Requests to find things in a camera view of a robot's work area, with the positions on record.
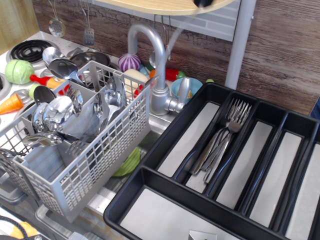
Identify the green toy cabbage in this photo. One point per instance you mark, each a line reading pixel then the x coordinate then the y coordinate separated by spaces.
pixel 19 71

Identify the red toy pepper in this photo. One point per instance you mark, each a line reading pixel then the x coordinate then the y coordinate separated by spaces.
pixel 172 74

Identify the grey metal pole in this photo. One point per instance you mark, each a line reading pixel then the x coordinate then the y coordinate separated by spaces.
pixel 241 34

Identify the hanging small spatula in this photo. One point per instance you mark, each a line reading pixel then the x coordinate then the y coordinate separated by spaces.
pixel 89 33

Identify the large silver spoon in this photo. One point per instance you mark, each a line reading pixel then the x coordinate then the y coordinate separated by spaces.
pixel 64 68
pixel 57 112

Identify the silver toy faucet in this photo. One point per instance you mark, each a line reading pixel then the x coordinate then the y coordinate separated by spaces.
pixel 161 102

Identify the large silver spoon back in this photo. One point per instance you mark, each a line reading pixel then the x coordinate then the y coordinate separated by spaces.
pixel 64 68

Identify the pile of forks in tray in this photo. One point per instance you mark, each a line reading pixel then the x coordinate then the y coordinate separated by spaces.
pixel 235 117

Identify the black coil stove burner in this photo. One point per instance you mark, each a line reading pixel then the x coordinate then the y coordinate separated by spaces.
pixel 29 50

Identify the green toy leaf plate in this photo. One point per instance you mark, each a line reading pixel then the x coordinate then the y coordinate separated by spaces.
pixel 129 165

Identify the black cutlery tray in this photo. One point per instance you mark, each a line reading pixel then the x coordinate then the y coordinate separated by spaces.
pixel 266 186

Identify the silver spoon middle compartment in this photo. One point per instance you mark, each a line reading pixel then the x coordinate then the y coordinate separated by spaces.
pixel 115 92

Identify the hanging slotted spoon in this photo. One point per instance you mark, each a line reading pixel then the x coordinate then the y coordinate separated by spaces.
pixel 56 27

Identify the silver fork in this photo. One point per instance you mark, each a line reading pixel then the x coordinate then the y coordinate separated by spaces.
pixel 172 42

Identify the light blue toy bowl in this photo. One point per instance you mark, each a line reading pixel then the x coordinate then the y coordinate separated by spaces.
pixel 195 86

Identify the wooden round shelf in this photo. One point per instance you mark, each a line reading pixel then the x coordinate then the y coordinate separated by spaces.
pixel 165 7

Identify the grey plastic cutlery basket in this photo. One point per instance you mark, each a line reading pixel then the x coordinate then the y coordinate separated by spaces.
pixel 65 176

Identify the large silver spoon front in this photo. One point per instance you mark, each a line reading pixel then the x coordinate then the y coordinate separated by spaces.
pixel 57 112

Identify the green toy apple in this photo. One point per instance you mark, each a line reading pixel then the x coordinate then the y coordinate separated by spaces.
pixel 32 90

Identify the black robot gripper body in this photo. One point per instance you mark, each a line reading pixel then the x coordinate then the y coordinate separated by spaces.
pixel 203 3

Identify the orange toy carrot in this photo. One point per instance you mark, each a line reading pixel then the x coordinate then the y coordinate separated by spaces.
pixel 13 103

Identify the purple toy onion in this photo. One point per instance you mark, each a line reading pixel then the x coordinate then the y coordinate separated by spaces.
pixel 129 61

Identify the silver fork low in basket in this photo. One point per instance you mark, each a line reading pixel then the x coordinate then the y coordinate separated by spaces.
pixel 77 145

